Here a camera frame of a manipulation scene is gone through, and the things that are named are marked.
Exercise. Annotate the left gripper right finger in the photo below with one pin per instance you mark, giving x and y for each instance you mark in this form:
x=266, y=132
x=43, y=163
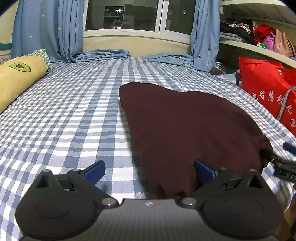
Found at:
x=213, y=182

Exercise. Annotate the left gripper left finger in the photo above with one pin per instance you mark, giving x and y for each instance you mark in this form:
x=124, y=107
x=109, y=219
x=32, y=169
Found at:
x=84, y=182

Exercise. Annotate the maroon printed sweater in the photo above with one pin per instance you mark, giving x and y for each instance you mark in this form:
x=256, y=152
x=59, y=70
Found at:
x=171, y=130

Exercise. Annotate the red clothing on shelf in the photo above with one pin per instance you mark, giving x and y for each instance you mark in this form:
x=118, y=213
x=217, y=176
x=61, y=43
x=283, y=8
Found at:
x=260, y=33

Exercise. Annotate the dark folded clothes on shelf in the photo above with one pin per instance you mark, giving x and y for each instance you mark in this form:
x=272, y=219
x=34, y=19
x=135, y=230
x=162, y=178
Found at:
x=241, y=28

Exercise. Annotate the blue checkered bed sheet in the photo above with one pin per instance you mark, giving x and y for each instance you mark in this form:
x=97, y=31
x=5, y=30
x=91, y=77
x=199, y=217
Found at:
x=72, y=116

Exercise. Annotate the red fabric tote bag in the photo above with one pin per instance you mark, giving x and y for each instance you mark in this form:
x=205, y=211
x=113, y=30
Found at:
x=270, y=84

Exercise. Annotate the pink handbag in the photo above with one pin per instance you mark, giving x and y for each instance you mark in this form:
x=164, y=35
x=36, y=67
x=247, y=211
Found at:
x=282, y=45

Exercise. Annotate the yellow avocado print quilt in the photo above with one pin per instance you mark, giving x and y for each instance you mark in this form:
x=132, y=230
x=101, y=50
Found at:
x=17, y=75

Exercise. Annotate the purple small bag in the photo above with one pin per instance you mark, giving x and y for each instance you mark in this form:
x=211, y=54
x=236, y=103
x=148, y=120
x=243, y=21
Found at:
x=270, y=41

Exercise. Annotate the green checkered pillow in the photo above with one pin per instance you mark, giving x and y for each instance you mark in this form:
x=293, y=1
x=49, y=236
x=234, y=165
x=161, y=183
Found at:
x=43, y=54

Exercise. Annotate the right blue star curtain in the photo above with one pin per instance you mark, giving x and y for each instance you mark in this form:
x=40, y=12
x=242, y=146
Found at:
x=204, y=40

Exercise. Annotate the blue star curtain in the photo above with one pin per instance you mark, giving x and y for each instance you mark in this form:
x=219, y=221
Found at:
x=57, y=27
x=204, y=40

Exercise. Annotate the teal white headboard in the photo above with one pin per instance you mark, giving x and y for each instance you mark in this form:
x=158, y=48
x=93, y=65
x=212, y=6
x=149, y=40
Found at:
x=5, y=52

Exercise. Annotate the left blue star curtain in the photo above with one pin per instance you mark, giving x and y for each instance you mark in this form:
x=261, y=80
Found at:
x=57, y=27

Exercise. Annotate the white framed window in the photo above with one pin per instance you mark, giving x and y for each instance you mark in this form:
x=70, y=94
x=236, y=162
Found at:
x=139, y=18

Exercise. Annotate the white wall shelving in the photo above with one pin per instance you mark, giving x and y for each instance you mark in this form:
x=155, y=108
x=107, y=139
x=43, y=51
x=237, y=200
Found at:
x=275, y=14

